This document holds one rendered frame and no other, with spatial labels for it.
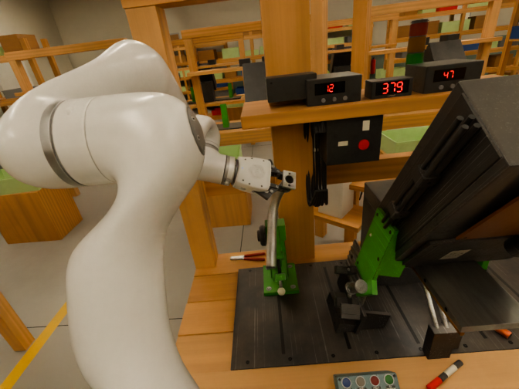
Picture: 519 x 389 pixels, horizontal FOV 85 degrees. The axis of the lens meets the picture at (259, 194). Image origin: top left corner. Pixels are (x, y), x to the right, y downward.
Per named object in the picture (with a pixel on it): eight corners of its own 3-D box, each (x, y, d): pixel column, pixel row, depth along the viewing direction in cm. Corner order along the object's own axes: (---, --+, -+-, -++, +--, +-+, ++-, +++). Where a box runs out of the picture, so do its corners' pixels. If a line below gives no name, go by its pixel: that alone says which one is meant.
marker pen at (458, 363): (456, 361, 77) (458, 357, 76) (463, 366, 76) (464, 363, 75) (425, 387, 72) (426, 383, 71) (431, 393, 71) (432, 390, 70)
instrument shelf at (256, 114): (554, 96, 81) (559, 81, 79) (242, 130, 84) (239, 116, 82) (490, 86, 103) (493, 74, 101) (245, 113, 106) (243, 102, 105)
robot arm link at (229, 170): (223, 177, 74) (235, 179, 75) (228, 149, 78) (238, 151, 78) (218, 190, 81) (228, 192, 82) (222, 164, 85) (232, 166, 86)
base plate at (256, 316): (625, 344, 78) (629, 339, 77) (231, 373, 82) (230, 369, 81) (506, 248, 115) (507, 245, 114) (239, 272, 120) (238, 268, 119)
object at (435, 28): (510, 96, 703) (542, -14, 601) (379, 109, 724) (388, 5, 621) (495, 93, 751) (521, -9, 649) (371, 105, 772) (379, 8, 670)
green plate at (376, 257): (394, 293, 81) (425, 234, 71) (366, 290, 80) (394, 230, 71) (379, 266, 91) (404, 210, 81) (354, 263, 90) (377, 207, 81)
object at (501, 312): (533, 330, 62) (538, 321, 60) (458, 336, 63) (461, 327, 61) (433, 229, 97) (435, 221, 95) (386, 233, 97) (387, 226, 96)
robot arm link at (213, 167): (223, 158, 85) (218, 187, 82) (178, 149, 82) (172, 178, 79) (228, 147, 77) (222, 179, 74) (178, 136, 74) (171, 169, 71)
